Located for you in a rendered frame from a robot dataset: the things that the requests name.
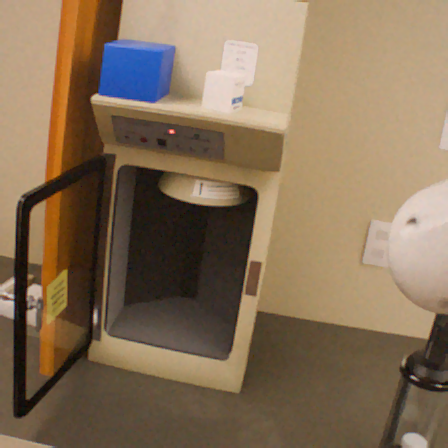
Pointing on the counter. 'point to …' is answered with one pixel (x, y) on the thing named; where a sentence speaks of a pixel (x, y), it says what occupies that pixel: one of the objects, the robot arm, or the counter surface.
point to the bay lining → (176, 247)
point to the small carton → (223, 91)
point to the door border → (22, 282)
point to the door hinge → (103, 244)
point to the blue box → (136, 70)
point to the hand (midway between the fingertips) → (439, 339)
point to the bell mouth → (203, 189)
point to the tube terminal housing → (179, 363)
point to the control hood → (234, 139)
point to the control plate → (214, 141)
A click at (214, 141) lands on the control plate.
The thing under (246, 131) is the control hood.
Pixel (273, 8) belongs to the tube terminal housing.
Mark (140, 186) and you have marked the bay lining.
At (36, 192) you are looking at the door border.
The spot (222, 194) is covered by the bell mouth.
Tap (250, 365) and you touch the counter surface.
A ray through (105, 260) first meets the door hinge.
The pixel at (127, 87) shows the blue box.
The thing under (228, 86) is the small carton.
